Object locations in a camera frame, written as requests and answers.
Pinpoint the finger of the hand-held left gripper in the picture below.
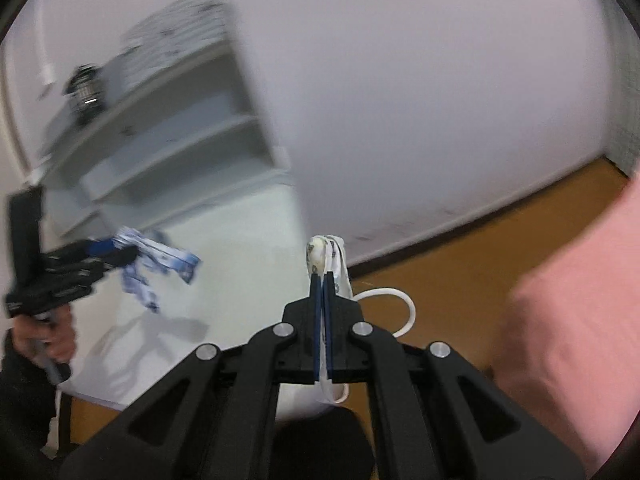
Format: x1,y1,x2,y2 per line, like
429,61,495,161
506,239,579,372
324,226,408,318
50,246,138,286
45,239,121,273

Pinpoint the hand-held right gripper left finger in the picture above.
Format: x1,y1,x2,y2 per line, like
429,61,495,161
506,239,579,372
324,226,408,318
60,272,321,480

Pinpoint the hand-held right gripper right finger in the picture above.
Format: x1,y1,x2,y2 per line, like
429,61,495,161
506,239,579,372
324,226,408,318
324,272,586,480

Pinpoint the white wrapper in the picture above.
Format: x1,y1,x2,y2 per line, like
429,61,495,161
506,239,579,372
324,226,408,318
305,234,355,301

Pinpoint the blue white patterned cloth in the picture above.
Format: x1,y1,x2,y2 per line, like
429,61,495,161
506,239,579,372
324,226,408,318
112,227,201,313

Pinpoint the person's left forearm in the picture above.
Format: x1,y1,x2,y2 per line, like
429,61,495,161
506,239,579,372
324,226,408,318
0,332,71,480

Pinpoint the person's left hand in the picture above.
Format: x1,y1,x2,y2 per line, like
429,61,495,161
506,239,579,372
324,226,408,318
10,304,78,366

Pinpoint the white table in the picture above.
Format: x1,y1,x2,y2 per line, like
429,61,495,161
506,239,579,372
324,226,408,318
57,180,326,423

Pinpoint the black round device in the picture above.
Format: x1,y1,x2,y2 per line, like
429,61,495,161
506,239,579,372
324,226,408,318
62,64,108,116

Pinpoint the white shelf unit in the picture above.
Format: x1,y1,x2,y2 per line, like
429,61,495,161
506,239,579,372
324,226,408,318
37,45,291,241

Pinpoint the pink blanket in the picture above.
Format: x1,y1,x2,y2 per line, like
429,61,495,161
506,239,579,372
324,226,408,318
492,170,640,476

